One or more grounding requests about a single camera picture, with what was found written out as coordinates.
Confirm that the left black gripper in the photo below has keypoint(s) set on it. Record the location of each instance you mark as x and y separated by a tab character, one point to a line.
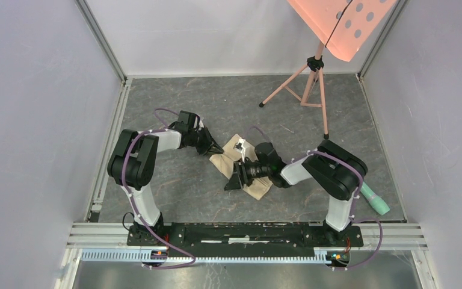
210	146

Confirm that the white slotted cable duct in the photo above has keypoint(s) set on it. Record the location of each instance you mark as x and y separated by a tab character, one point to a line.
148	256

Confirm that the beige cloth napkin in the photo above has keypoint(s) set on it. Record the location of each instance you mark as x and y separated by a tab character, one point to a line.
224	163

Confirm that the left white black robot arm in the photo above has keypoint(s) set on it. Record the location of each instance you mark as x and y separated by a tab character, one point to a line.
132	162

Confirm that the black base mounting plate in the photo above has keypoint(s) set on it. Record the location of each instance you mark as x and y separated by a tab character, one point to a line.
253	239

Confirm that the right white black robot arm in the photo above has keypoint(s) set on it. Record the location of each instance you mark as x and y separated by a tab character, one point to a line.
340	173

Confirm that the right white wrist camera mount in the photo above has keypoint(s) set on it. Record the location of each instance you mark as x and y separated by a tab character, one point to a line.
242	146

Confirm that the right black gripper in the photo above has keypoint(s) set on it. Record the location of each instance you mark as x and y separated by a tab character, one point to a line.
240	176

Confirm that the pink music stand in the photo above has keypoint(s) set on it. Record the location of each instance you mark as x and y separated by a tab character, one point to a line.
341	27

